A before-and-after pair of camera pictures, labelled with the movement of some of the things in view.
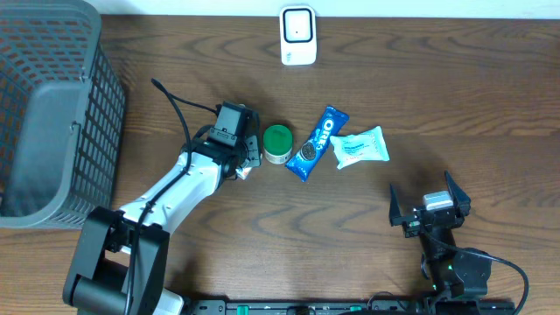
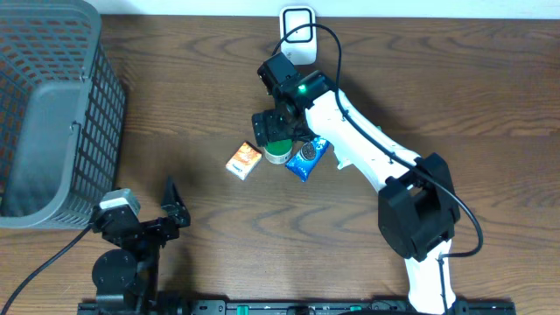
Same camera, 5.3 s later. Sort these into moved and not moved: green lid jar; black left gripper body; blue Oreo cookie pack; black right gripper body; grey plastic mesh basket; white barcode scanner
Moved: black left gripper body; black right gripper body
Not moved: blue Oreo cookie pack; grey plastic mesh basket; white barcode scanner; green lid jar
